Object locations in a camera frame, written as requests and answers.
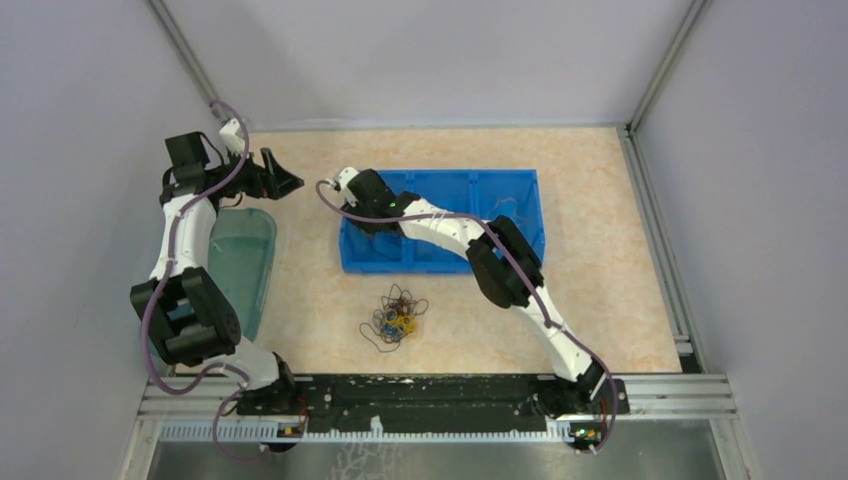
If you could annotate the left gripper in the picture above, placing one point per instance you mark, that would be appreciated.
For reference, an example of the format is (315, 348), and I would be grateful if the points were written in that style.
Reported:
(272, 181)

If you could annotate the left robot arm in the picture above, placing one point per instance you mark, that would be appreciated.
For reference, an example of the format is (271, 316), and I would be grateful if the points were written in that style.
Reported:
(190, 185)

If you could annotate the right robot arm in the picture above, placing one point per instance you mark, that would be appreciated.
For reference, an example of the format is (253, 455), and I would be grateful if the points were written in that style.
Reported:
(506, 269)

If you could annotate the teal transparent plastic tray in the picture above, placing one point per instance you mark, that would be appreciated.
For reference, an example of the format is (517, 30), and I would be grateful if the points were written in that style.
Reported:
(242, 265)

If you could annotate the blue three-compartment bin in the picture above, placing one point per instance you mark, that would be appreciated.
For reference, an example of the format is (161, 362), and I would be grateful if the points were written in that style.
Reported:
(514, 193)

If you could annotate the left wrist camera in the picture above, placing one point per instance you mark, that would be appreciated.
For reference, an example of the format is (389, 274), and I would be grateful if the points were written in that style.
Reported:
(231, 134)

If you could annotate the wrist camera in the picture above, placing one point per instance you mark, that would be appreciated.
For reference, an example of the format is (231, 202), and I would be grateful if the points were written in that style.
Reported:
(343, 177)
(231, 134)

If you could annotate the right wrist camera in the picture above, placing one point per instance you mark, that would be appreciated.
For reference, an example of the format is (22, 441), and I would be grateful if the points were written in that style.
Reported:
(343, 177)

